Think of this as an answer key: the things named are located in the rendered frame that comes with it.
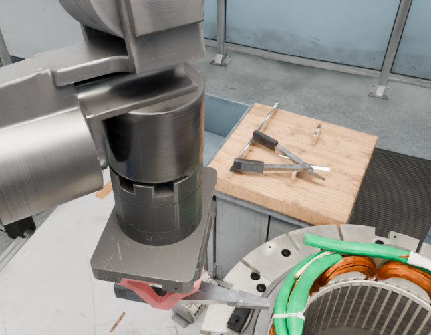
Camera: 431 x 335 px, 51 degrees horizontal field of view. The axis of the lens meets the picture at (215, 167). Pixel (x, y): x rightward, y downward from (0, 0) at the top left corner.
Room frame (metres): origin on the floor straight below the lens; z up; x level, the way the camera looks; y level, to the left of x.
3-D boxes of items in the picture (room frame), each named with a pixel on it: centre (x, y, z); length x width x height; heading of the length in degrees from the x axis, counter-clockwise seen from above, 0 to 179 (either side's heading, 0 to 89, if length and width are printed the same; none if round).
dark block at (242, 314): (0.22, -0.02, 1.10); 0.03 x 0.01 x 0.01; 153
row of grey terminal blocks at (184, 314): (0.42, 0.03, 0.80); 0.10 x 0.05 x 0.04; 142
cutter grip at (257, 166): (0.44, -0.04, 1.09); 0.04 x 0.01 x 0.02; 79
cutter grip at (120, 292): (0.20, 0.06, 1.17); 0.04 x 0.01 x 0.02; 79
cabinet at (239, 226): (0.49, -0.11, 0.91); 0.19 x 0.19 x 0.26; 64
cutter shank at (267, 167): (0.44, -0.09, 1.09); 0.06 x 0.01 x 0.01; 88
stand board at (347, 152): (0.49, -0.11, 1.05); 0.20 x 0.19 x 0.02; 64
